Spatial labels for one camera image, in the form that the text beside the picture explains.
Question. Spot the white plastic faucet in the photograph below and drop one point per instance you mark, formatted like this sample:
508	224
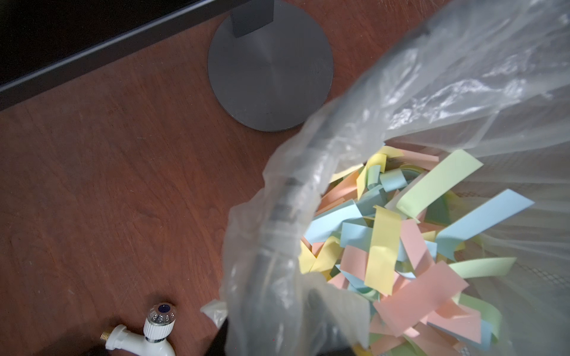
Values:
158	325

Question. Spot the clear plastic bin liner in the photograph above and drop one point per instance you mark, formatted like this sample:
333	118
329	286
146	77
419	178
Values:
445	80

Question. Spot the round grey monitor stand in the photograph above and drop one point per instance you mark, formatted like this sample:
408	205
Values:
270	65

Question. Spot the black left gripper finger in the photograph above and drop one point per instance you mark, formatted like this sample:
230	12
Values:
217	346

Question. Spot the black flat monitor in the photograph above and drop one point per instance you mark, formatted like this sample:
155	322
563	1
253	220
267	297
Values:
47	43

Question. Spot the pile of discarded sticky notes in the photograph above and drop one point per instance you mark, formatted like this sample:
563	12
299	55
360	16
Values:
384	232

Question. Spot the mesh waste bin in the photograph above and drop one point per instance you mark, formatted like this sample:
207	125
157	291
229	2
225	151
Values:
285	213

